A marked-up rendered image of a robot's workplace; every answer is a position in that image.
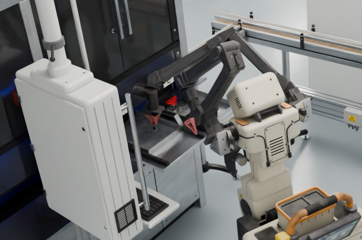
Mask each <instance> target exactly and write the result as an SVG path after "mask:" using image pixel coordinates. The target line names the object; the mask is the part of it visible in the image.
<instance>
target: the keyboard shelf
mask: <svg viewBox="0 0 362 240"><path fill-rule="evenodd" d="M135 187H137V188H138V189H140V190H142V189H141V184H140V183H138V182H136V181H135ZM147 190H148V194H150V195H152V196H154V197H156V198H158V199H159V200H161V201H163V202H165V203H167V204H169V206H168V207H167V208H166V209H164V210H163V211H162V212H161V213H159V214H158V215H157V216H155V217H154V218H153V219H151V220H150V221H146V220H144V219H142V218H141V219H142V224H143V225H144V226H146V227H148V228H150V229H151V228H153V227H154V226H155V225H157V224H158V223H159V222H161V221H162V220H163V219H165V218H166V217H167V216H169V215H170V214H171V213H172V212H174V211H175V210H176V209H178V208H179V203H177V202H175V201H173V200H171V199H169V198H167V197H166V196H164V195H162V194H160V193H158V192H156V191H154V190H152V189H150V188H148V187H147Z"/></svg>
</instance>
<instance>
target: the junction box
mask: <svg viewBox="0 0 362 240"><path fill-rule="evenodd" d="M344 122H345V123H347V124H351V125H355V126H358V127H361V126H362V111H360V110H358V109H354V108H350V107H347V108H346V109H344Z"/></svg>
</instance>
